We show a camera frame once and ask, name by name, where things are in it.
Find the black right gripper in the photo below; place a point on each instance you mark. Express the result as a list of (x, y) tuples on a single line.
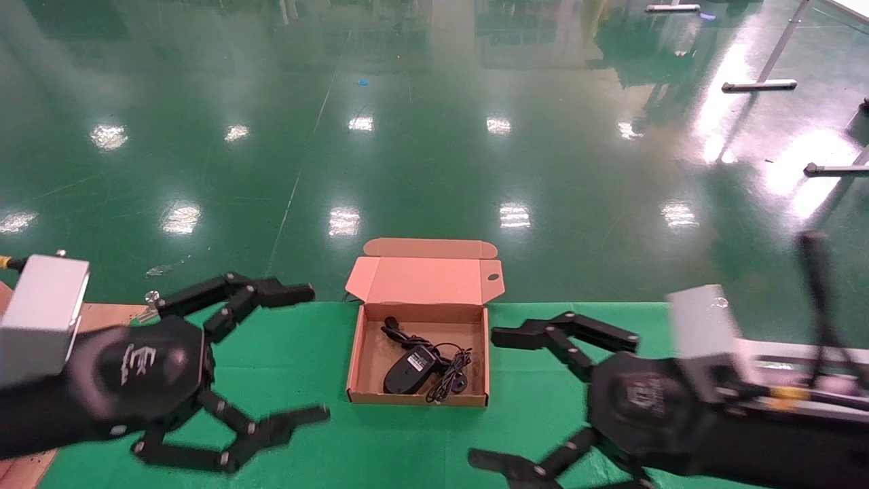
[(638, 407)]

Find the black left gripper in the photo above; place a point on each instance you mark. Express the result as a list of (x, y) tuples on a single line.
[(136, 373)]

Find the open brown cardboard box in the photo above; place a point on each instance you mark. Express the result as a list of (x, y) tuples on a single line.
[(421, 285)]

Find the green table cloth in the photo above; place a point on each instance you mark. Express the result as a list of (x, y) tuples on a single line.
[(407, 441)]

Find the brown carton with black print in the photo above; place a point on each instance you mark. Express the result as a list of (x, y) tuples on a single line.
[(20, 475)]

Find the dark table foot bar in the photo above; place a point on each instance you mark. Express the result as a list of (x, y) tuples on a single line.
[(835, 170)]

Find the white table leg with foot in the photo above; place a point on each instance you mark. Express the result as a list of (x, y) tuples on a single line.
[(760, 85)]

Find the white table foot bar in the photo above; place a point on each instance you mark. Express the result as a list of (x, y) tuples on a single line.
[(672, 8)]

